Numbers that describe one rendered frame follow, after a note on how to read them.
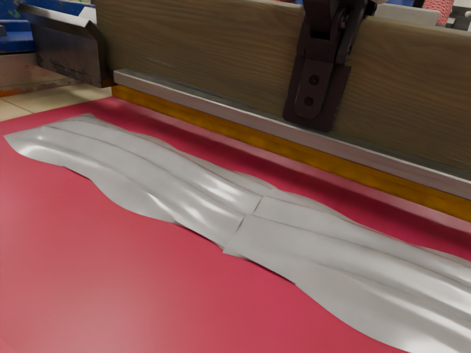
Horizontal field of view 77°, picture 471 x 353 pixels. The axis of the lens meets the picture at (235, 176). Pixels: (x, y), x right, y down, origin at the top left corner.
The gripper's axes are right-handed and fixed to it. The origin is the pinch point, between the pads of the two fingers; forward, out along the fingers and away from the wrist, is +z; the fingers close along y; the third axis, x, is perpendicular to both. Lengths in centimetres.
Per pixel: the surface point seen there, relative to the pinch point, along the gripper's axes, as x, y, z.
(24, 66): -25.8, 4.2, 3.5
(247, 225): 0.0, 9.2, 5.4
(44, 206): -9.4, 13.7, 5.9
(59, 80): -25.8, 1.1, 5.3
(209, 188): -3.5, 7.3, 5.5
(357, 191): 4.3, 0.4, 6.0
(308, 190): 1.5, 2.7, 6.0
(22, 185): -11.9, 13.2, 5.9
